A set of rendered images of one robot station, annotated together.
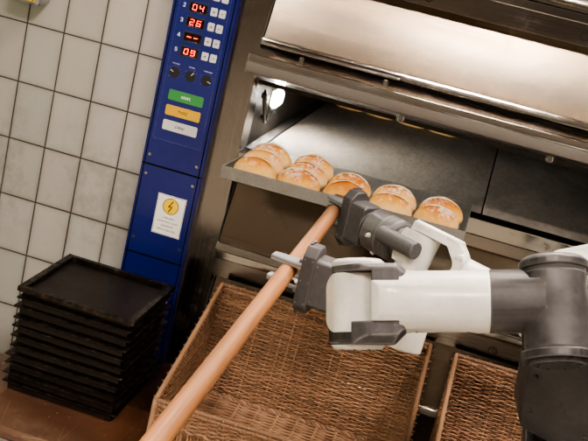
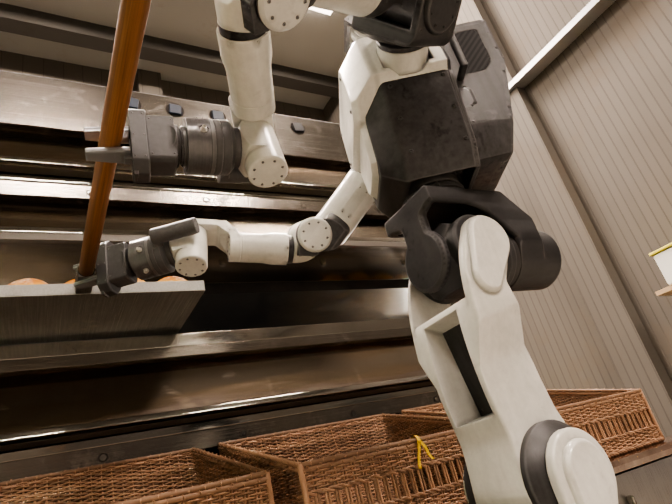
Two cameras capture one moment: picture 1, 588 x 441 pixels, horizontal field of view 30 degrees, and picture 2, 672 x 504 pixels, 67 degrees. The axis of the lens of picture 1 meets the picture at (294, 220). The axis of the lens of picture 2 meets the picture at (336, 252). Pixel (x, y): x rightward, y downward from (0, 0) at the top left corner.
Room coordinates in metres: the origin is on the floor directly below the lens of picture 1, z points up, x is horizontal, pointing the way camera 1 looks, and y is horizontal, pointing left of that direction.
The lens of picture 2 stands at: (1.16, 0.18, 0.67)
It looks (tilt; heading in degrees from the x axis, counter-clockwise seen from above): 24 degrees up; 318
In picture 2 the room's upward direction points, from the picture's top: 14 degrees counter-clockwise
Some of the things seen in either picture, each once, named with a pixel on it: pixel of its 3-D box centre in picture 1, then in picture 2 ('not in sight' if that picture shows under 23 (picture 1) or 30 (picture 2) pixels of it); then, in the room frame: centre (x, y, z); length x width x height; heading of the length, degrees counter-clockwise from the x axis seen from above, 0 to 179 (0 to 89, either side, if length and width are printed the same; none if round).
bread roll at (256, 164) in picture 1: (255, 168); not in sight; (2.37, 0.11, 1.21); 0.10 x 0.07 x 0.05; 81
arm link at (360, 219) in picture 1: (367, 226); (129, 262); (2.16, -0.15, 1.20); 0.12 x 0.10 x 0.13; 46
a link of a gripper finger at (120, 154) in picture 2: (283, 282); (109, 157); (1.79, -0.01, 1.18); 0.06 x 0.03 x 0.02; 73
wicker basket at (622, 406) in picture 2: not in sight; (524, 424); (2.13, -1.29, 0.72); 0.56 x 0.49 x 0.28; 81
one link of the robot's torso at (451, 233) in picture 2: not in sight; (458, 261); (1.64, -0.53, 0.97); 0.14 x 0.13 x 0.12; 171
